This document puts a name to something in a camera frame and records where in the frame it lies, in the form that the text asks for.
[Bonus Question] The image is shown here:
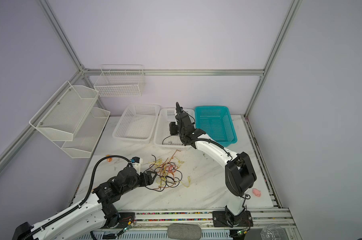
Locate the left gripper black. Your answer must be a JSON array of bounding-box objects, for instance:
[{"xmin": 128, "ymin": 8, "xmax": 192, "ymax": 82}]
[{"xmin": 121, "ymin": 170, "xmax": 157, "ymax": 196}]

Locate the black cable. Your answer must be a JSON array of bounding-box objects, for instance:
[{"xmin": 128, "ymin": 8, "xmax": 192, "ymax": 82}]
[
  {"xmin": 144, "ymin": 154, "xmax": 184, "ymax": 193},
  {"xmin": 161, "ymin": 134, "xmax": 185, "ymax": 147}
]

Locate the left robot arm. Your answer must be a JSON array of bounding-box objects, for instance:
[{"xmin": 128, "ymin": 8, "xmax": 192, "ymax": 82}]
[{"xmin": 12, "ymin": 157, "xmax": 157, "ymax": 240}]

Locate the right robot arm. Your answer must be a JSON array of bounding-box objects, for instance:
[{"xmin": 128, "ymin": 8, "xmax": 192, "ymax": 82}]
[{"xmin": 169, "ymin": 103, "xmax": 257, "ymax": 228}]

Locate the middle white plastic basket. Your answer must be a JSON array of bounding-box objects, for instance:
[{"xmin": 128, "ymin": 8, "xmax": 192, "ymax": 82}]
[{"xmin": 153, "ymin": 108, "xmax": 190, "ymax": 150}]

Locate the white plastic basket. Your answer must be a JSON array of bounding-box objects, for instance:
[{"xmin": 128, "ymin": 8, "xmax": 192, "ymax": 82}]
[
  {"xmin": 112, "ymin": 104, "xmax": 160, "ymax": 144},
  {"xmin": 153, "ymin": 108, "xmax": 190, "ymax": 150}
]

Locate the left white plastic basket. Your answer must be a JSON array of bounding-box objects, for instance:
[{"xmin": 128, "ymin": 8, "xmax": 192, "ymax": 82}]
[{"xmin": 112, "ymin": 104, "xmax": 160, "ymax": 144}]

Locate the teal plastic basket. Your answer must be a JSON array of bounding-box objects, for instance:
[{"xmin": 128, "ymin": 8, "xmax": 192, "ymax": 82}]
[{"xmin": 195, "ymin": 106, "xmax": 238, "ymax": 147}]

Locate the grey fabric pad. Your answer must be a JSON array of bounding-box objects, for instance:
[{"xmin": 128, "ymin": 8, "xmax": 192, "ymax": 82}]
[{"xmin": 167, "ymin": 224, "xmax": 202, "ymax": 240}]

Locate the white two-tier mesh shelf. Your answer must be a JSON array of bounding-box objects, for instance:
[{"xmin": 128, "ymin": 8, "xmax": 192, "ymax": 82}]
[{"xmin": 29, "ymin": 81, "xmax": 110, "ymax": 159}]

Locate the pink small toy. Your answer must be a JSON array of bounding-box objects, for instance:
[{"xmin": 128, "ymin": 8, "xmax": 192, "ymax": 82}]
[{"xmin": 252, "ymin": 188, "xmax": 262, "ymax": 198}]

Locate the clear plastic container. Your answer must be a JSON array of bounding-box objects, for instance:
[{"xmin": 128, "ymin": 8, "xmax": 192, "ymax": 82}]
[{"xmin": 261, "ymin": 224, "xmax": 288, "ymax": 240}]

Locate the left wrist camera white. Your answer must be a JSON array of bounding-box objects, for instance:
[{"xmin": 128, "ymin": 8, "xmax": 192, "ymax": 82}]
[{"xmin": 130, "ymin": 157, "xmax": 142, "ymax": 175}]

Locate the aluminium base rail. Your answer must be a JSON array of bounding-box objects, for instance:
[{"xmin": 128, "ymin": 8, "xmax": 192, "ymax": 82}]
[{"xmin": 78, "ymin": 208, "xmax": 302, "ymax": 240}]

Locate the white wire wall basket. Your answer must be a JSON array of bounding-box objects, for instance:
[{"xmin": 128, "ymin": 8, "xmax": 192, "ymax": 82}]
[{"xmin": 94, "ymin": 65, "xmax": 146, "ymax": 97}]

